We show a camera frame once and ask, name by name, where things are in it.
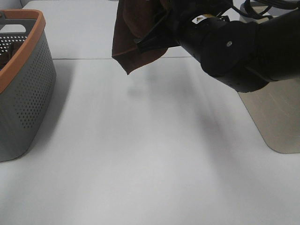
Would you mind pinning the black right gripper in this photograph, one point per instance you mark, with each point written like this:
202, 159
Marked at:
165, 33

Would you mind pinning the brown towel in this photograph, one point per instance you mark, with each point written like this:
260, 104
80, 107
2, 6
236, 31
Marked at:
134, 19

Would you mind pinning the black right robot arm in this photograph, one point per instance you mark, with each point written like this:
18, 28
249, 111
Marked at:
245, 56

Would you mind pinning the beige basket grey rim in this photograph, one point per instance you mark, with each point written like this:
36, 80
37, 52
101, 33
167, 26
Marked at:
275, 109

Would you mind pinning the grey perforated basket orange rim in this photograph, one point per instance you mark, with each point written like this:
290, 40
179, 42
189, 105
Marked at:
26, 82

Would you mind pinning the brown towels inside grey basket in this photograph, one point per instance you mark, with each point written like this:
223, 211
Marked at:
8, 54

